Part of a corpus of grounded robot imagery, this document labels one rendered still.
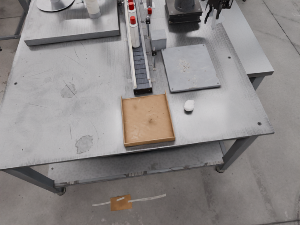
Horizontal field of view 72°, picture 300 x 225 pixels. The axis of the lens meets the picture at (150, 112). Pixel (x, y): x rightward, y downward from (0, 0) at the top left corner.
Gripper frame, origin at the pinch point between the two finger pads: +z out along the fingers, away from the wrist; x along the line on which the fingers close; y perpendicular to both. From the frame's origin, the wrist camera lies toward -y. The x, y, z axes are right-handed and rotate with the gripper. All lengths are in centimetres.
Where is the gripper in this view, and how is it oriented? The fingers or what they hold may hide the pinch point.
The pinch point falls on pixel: (208, 24)
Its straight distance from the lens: 117.0
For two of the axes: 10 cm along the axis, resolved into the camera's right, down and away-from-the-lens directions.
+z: -1.2, 7.3, 6.8
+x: -3.3, -6.7, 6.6
